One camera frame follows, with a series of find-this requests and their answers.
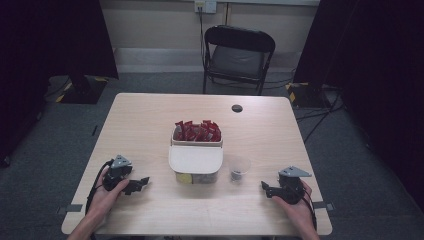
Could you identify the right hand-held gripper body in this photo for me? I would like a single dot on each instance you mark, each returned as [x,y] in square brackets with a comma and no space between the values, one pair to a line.
[291,188]

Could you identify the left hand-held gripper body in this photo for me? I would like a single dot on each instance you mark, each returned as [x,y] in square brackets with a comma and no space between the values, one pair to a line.
[116,173]

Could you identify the black stand base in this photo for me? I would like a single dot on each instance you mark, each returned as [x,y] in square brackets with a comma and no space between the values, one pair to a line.
[83,90]
[305,95]

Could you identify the black folding chair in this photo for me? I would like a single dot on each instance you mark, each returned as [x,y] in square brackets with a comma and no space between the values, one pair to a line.
[238,60]

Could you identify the small black floor object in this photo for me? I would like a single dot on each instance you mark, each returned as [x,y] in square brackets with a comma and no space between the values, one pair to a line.
[94,130]

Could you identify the small dark object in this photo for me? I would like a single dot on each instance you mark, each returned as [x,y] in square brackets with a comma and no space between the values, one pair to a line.
[237,174]

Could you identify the clear plastic cup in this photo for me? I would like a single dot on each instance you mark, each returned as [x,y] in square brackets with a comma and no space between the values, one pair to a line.
[239,165]

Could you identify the white wall socket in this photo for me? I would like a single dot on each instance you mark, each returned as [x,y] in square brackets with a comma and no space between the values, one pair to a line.
[205,6]

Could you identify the gray table bracket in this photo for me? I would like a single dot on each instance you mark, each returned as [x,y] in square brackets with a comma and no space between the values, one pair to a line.
[324,206]
[70,208]

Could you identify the white lidded storage box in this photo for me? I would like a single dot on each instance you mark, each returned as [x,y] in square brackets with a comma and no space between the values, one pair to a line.
[195,160]

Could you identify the pile of red snack packets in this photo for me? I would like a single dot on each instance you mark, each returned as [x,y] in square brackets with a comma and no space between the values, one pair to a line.
[198,131]

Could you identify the dark curtain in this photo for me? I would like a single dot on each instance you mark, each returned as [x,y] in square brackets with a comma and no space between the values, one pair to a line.
[40,66]
[376,73]

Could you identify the person's right hand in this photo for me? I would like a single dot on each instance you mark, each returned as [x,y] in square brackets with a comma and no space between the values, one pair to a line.
[301,210]

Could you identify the person's left hand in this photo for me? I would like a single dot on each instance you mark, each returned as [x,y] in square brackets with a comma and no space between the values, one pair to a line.
[101,201]

